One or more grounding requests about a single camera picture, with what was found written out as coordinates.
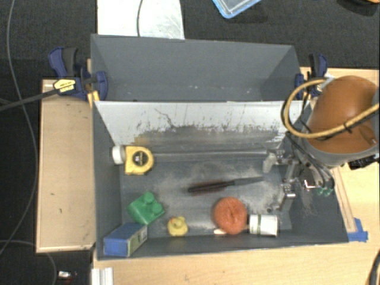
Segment green toy block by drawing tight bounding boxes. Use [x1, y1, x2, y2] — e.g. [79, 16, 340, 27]
[126, 191, 166, 226]

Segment grey metal bin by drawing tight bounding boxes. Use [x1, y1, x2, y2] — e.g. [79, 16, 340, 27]
[90, 33, 350, 261]

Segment white bottle with green label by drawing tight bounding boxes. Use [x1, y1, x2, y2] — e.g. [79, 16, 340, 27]
[248, 213, 280, 238]

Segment blue and green box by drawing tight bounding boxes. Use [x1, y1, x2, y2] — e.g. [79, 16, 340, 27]
[103, 221, 148, 258]

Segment black cylinder on white bracket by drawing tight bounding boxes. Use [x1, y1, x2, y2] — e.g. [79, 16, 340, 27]
[348, 155, 380, 171]

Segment white round cap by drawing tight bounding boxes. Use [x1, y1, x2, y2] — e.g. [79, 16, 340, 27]
[112, 145, 127, 166]

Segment orange scouring ball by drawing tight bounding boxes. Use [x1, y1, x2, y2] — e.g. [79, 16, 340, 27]
[211, 196, 248, 236]

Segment dark-handled knife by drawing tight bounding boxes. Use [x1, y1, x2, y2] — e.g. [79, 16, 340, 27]
[187, 175, 265, 195]

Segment yellow rubber duck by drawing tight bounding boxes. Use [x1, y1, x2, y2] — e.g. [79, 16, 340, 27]
[166, 216, 189, 238]

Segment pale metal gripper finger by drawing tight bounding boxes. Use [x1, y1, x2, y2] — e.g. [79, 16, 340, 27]
[267, 183, 297, 214]
[262, 149, 286, 173]

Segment pale wood board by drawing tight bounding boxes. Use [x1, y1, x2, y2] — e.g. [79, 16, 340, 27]
[36, 78, 97, 254]

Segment yellow tape measure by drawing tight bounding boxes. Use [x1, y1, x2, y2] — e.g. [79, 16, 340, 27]
[123, 145, 155, 176]

